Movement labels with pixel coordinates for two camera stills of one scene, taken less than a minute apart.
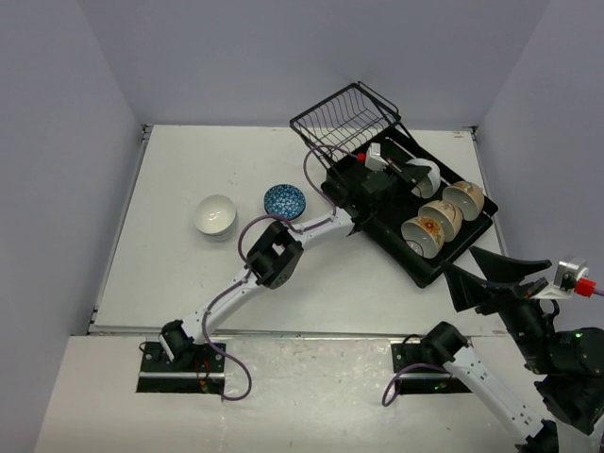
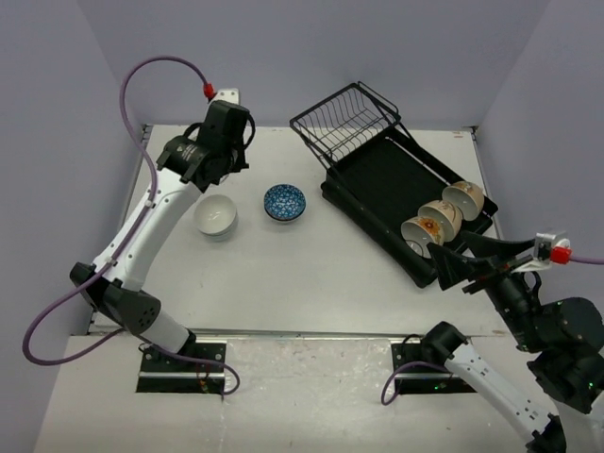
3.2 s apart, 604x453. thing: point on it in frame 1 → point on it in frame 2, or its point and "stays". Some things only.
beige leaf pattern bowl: (448, 215) stays
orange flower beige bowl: (424, 235) stays
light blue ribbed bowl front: (215, 215) stays
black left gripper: (415, 173) → (241, 161)
